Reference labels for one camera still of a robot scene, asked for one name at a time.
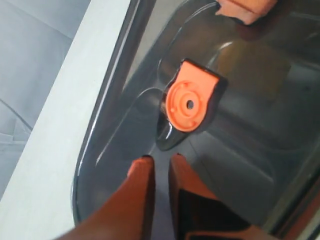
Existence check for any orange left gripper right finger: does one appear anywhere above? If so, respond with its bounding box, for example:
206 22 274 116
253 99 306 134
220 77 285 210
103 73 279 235
169 154 274 240

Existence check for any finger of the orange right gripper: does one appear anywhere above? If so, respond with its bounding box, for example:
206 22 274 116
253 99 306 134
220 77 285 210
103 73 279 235
216 0 278 25

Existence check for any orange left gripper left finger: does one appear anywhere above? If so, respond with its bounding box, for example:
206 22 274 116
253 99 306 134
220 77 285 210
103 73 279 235
60 155 154 240

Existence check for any dark transparent box lid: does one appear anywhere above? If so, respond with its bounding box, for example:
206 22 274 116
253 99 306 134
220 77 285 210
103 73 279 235
72 0 320 240

